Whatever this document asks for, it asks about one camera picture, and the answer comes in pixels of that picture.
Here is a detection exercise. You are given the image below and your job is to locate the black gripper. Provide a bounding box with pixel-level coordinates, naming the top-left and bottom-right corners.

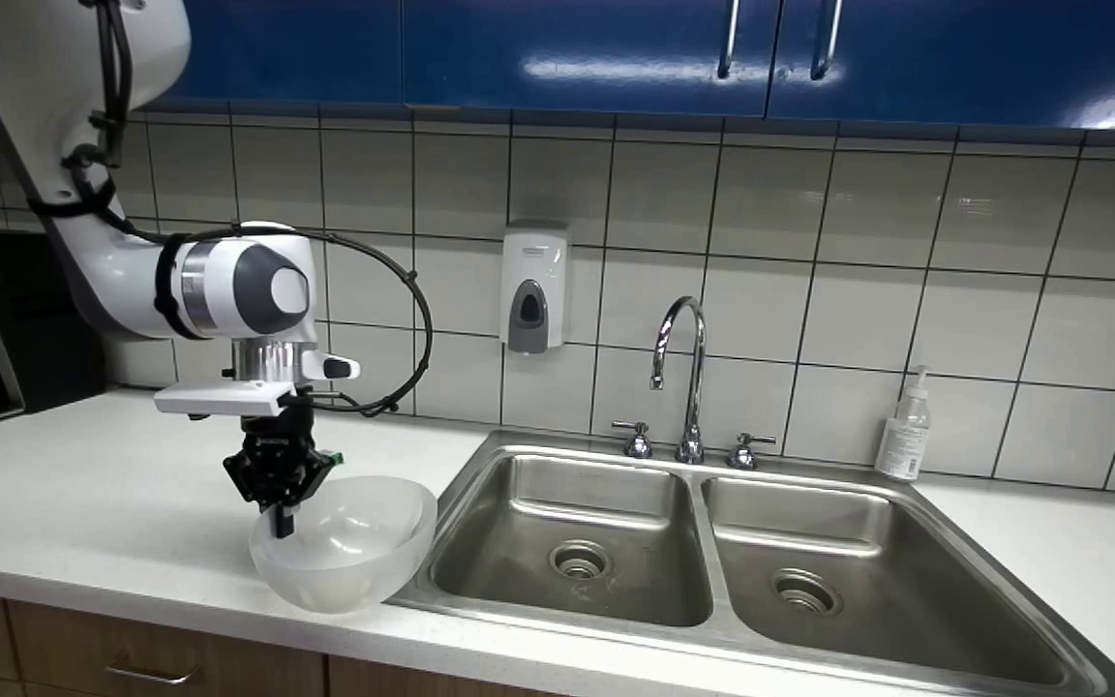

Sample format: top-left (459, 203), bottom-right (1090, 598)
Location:
top-left (221, 386), bottom-right (345, 541)

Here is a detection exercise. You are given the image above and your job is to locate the translucent white plastic bowl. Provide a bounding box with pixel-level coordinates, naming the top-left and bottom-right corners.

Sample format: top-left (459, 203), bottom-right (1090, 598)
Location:
top-left (244, 473), bottom-right (443, 615)

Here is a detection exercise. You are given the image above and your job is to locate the round sink drain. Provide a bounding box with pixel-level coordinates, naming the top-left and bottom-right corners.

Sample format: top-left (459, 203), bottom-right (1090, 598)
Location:
top-left (546, 536), bottom-right (615, 584)
top-left (771, 565), bottom-right (844, 618)

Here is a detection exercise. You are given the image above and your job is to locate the stainless steel double sink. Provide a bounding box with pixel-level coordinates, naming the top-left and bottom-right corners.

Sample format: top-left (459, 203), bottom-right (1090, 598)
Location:
top-left (389, 429), bottom-right (1115, 697)

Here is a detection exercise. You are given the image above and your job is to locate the black countertop appliance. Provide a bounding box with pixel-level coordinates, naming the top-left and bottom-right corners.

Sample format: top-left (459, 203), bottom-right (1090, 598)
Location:
top-left (0, 230), bottom-right (111, 405)

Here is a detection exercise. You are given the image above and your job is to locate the chrome gooseneck faucet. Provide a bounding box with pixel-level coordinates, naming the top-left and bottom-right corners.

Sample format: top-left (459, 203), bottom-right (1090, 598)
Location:
top-left (646, 292), bottom-right (711, 469)

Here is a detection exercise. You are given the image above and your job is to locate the blue upper cabinet door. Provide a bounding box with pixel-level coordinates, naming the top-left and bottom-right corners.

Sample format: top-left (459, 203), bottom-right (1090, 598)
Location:
top-left (399, 0), bottom-right (784, 128)
top-left (0, 0), bottom-right (411, 118)
top-left (766, 0), bottom-right (1115, 136)

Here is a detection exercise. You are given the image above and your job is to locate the clear pump soap bottle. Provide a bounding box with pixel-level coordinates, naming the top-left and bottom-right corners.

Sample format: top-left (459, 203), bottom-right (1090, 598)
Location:
top-left (871, 363), bottom-right (937, 487)

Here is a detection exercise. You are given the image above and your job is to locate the silver horizontal drawer handle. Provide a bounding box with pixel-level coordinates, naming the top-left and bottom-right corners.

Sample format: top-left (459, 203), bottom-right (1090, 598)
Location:
top-left (100, 660), bottom-right (197, 693)

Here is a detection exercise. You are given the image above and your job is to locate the white wall soap dispenser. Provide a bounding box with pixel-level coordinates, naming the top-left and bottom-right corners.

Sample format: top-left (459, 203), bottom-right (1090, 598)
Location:
top-left (495, 230), bottom-right (572, 358)

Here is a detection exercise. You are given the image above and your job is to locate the chrome faucet handle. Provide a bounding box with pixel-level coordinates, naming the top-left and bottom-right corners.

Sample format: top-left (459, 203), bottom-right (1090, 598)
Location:
top-left (724, 429), bottom-right (780, 473)
top-left (612, 417), bottom-right (660, 464)

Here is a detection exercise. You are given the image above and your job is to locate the silver upper cabinet handle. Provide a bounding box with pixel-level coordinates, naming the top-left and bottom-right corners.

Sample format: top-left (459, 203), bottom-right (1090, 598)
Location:
top-left (811, 0), bottom-right (847, 85)
top-left (711, 0), bottom-right (749, 85)

